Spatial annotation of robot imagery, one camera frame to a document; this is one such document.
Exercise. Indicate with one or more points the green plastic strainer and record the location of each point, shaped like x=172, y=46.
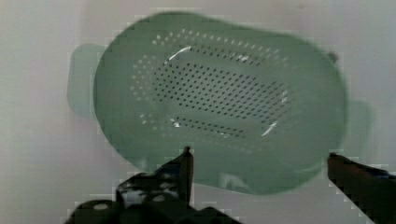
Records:
x=260, y=111

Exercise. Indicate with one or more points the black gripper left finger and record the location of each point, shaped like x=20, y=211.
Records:
x=174, y=178

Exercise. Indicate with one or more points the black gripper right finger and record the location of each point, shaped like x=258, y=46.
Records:
x=371, y=189

